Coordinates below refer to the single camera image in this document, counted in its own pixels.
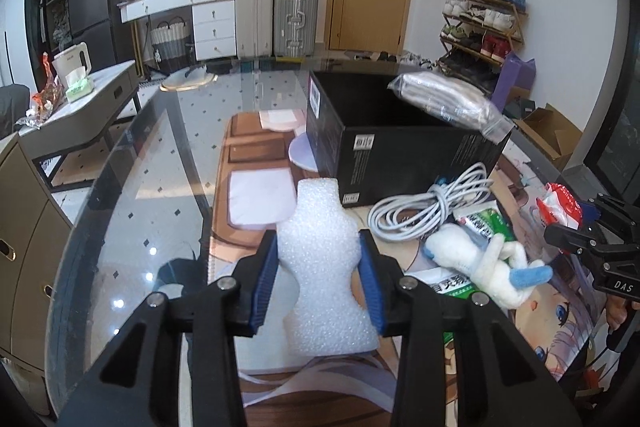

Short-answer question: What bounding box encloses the red white snack bag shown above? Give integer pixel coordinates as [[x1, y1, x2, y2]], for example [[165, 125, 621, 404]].
[[536, 183, 582, 230]]

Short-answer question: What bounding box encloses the green medicine sachet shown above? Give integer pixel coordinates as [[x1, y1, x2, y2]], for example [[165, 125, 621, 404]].
[[452, 200, 516, 249], [401, 267, 482, 343]]

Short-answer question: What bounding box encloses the white foam piece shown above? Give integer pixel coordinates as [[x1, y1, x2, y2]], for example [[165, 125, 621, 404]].
[[277, 178, 378, 357]]

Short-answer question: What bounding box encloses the white plush toy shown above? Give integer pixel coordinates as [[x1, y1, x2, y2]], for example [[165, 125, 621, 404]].
[[422, 223, 553, 310]]

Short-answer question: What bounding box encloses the open cardboard box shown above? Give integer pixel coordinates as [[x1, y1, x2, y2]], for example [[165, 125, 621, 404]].
[[515, 104, 582, 171]]

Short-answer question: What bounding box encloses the anime printed table mat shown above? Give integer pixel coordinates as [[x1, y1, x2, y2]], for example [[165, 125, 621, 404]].
[[208, 109, 616, 426]]

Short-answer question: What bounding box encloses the purple bag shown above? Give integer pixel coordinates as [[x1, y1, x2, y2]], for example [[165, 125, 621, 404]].
[[491, 51, 537, 110]]

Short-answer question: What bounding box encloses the beige cabinet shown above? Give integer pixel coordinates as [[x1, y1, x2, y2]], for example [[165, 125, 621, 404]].
[[0, 134, 72, 375]]

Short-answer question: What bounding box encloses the wooden shoe rack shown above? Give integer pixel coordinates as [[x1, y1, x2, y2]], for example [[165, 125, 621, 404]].
[[436, 0, 527, 93]]

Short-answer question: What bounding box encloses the black cardboard box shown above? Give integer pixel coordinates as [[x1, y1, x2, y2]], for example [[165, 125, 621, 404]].
[[306, 63, 508, 207]]

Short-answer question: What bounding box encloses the grey side table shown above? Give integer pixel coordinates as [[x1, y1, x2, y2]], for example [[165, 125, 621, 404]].
[[18, 61, 141, 193]]

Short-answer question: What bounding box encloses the green tissue pack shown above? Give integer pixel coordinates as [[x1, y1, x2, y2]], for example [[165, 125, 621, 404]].
[[65, 66, 94, 103]]

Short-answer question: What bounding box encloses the white electric kettle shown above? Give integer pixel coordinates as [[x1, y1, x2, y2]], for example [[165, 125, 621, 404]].
[[52, 42, 92, 89]]

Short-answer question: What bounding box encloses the striped laundry basket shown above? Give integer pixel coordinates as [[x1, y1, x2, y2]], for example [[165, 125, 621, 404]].
[[151, 16, 192, 72]]

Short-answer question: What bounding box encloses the silver suitcase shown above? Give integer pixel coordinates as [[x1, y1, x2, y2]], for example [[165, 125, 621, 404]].
[[272, 0, 319, 58]]

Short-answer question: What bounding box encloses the white vanity desk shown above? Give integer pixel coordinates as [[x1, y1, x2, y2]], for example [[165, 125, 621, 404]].
[[118, 0, 236, 72]]

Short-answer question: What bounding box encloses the white suitcase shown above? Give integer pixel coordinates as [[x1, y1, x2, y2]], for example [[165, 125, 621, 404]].
[[234, 0, 273, 58]]

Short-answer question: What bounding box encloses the coiled white cable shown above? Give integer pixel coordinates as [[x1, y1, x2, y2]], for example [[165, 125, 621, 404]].
[[366, 162, 497, 243]]

